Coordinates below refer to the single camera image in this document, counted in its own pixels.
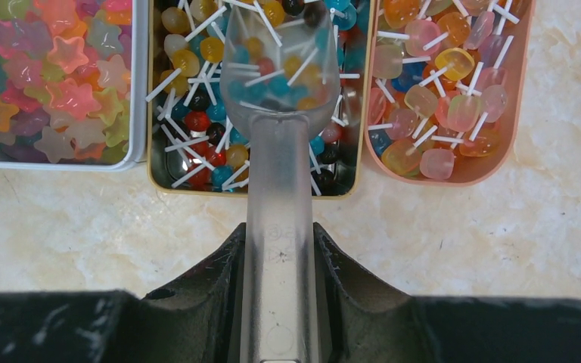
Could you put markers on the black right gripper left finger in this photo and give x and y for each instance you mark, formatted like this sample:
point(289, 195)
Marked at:
point(193, 318)

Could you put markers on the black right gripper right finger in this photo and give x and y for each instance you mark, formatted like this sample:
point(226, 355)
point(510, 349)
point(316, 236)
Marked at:
point(372, 321)

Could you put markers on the clear plastic scoop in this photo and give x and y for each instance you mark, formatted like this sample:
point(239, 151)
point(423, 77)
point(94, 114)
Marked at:
point(280, 175)

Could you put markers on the gold lollipop tin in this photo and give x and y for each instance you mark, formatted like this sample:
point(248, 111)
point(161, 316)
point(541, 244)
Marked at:
point(195, 149)

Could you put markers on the pink candy tin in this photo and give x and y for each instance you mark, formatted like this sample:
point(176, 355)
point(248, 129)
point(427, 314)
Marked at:
point(445, 86)

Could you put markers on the white star candy tin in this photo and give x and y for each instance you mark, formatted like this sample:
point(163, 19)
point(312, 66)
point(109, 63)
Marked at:
point(73, 83)

